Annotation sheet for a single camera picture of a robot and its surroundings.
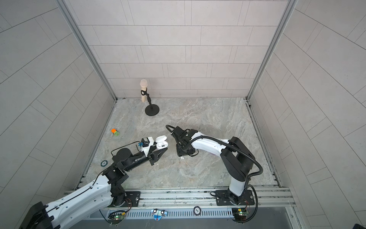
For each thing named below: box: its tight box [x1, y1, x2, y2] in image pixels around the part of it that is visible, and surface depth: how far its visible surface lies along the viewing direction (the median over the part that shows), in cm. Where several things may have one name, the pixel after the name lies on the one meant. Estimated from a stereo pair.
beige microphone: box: [139, 79, 149, 103], surface depth 92 cm
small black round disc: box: [193, 205, 202, 217], surface depth 69 cm
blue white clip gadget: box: [150, 208, 168, 221], surface depth 67 cm
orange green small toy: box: [111, 128, 120, 136], surface depth 96 cm
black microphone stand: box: [140, 87, 160, 117], surface depth 110 cm
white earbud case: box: [155, 135, 169, 150], surface depth 69 cm
